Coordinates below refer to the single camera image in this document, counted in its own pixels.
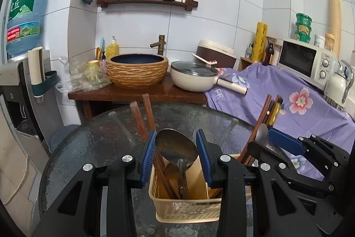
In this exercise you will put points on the large steel spoon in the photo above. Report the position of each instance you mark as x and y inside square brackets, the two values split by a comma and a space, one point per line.
[180, 151]

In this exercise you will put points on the purple floral cloth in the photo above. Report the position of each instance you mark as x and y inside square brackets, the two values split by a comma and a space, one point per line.
[304, 112]

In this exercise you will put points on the white pan with lid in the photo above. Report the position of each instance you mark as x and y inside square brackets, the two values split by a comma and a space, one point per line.
[198, 77]

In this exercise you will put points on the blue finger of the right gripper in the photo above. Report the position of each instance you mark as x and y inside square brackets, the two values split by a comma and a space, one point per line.
[286, 142]

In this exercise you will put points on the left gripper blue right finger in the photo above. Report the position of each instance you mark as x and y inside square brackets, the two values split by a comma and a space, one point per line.
[209, 154]

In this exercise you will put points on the thin reddish wooden chopstick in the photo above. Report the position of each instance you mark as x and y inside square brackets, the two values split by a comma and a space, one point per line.
[245, 157]

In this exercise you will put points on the brown white rice cooker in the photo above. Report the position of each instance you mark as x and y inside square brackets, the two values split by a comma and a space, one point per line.
[213, 51]

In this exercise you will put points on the brass faucet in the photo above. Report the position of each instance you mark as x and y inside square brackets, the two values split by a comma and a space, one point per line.
[159, 44]

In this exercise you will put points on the yellow wrap roll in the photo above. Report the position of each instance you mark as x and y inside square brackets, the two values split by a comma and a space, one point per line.
[259, 42]

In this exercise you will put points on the grey water dispenser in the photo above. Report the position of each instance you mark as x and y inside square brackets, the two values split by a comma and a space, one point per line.
[36, 119]

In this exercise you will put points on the stacked green instant noodle cups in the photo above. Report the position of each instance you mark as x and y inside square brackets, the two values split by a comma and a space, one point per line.
[303, 27]

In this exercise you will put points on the beige plastic utensil holder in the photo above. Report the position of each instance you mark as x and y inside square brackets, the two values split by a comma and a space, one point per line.
[202, 206]

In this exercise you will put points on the blue water jug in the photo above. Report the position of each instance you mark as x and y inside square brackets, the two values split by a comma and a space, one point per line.
[24, 26]

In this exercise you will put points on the clear plastic bag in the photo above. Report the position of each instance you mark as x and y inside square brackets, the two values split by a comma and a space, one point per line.
[83, 76]

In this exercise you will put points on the dark wooden counter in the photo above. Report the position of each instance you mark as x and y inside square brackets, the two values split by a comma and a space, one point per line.
[93, 103]

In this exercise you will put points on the white microwave oven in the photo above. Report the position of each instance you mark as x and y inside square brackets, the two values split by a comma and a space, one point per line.
[311, 63]

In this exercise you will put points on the brown glass bottle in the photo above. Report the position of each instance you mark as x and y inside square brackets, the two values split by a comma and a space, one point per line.
[269, 51]

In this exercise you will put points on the woven brown basin sink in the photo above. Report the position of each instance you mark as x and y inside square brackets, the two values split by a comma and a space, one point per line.
[136, 71]

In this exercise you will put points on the brown wooden chopstick long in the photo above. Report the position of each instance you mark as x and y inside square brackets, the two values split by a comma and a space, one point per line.
[149, 112]

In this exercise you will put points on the black chopstick gold band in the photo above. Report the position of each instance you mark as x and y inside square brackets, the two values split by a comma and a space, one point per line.
[275, 112]

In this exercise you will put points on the round glass table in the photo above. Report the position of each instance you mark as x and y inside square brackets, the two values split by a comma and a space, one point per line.
[108, 136]

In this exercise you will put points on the thin dark wooden chopstick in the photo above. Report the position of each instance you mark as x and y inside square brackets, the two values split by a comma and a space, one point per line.
[173, 175]

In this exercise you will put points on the tall beige cardboard tube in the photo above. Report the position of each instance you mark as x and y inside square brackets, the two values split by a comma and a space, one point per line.
[336, 25]

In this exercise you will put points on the yellow soap bottle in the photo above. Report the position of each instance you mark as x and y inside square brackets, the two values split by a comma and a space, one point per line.
[112, 49]

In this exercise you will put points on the paper cup tube holder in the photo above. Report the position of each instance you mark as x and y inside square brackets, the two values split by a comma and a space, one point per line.
[41, 81]

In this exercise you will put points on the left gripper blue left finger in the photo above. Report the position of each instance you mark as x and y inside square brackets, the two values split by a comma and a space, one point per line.
[144, 154]

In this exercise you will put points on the beige hanging towel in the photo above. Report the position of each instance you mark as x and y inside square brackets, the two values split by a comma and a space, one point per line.
[19, 182]

